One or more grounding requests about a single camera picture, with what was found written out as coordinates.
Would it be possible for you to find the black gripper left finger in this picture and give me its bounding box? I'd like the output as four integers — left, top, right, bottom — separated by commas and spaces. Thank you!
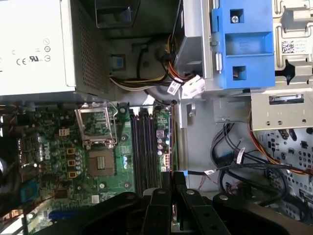
61, 171, 172, 235

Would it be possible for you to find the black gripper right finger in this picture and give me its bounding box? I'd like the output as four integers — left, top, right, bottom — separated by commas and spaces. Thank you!
174, 171, 313, 235

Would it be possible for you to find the green RAM stick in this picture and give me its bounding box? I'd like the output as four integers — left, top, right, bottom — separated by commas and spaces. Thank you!
170, 104, 184, 173

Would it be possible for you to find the black RAM slot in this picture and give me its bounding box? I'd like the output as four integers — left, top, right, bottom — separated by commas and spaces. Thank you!
136, 114, 144, 195
130, 114, 137, 196
150, 114, 158, 193
143, 114, 151, 194

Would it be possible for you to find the green motherboard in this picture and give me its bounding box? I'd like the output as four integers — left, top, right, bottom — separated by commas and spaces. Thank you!
0, 101, 172, 235

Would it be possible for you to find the black PC case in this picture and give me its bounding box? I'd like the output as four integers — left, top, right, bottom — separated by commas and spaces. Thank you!
0, 0, 313, 235

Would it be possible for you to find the CPU socket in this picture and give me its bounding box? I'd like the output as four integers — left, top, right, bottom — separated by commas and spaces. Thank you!
87, 148, 115, 177

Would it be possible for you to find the metal locking lever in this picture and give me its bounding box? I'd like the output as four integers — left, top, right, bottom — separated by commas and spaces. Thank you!
107, 101, 118, 147

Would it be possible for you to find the blue expansion slot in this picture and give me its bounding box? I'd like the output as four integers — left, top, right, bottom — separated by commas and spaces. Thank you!
48, 211, 82, 220

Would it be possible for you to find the metal socket cover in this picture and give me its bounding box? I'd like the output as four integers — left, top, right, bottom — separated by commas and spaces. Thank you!
74, 102, 117, 149

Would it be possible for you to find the white power connector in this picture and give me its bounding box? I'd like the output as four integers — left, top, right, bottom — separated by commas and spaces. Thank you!
180, 74, 206, 100

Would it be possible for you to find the blue VGA port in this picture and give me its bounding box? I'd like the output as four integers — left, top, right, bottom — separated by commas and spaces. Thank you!
20, 180, 40, 204

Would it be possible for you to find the metal drive cage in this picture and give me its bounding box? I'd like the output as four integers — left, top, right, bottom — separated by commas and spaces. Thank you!
175, 0, 313, 133

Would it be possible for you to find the grey power supply unit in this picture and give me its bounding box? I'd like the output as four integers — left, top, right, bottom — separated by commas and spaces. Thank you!
0, 0, 112, 97

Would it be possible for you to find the black wire bundle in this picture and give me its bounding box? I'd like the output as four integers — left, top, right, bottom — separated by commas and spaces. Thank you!
209, 121, 289, 209

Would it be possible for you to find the orange power wire bundle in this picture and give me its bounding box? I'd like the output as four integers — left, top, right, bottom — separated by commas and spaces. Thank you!
248, 110, 313, 177

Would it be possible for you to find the blue plastic drive bracket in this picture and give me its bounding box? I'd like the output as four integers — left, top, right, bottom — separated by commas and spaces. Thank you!
211, 4, 276, 90

